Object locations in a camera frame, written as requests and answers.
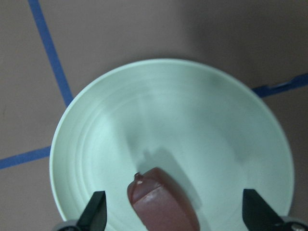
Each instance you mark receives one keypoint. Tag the light green plate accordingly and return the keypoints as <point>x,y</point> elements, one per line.
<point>207,130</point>

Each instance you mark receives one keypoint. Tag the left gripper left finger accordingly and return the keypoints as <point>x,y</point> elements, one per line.
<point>94,216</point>

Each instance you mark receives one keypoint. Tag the brown bun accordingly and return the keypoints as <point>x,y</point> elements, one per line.
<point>160,203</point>

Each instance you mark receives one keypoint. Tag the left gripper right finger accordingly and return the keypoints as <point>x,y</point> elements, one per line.
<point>258,215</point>

